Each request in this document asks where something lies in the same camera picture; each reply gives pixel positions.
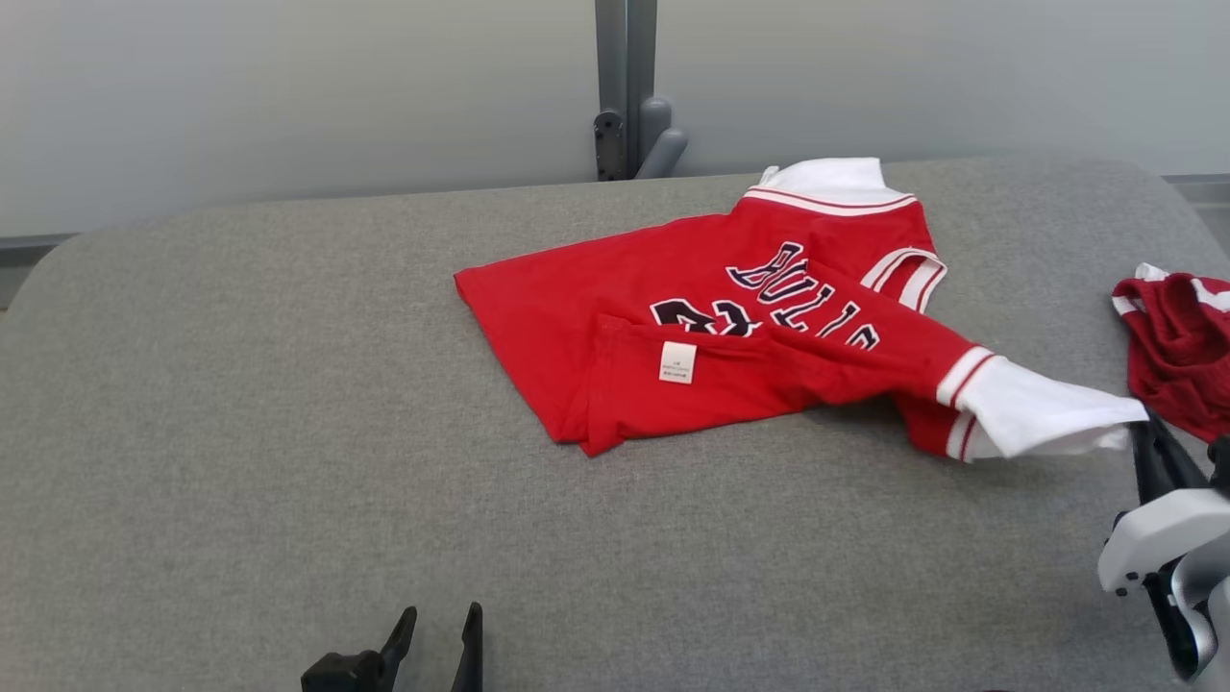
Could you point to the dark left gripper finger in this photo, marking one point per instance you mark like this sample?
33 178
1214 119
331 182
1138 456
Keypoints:
399 639
469 649

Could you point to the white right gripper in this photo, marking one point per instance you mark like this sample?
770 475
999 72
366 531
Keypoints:
1153 538

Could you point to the red shorts with white stripes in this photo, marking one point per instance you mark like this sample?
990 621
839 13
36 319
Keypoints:
1182 356

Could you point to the red white basketball jersey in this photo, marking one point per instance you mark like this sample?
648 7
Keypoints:
673 327

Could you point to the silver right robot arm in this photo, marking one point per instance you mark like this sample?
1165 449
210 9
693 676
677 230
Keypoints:
1196 615

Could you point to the grey metal floor rail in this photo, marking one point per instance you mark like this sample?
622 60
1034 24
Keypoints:
29 259
1206 197

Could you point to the grey metal frame post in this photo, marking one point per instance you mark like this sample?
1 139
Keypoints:
625 86

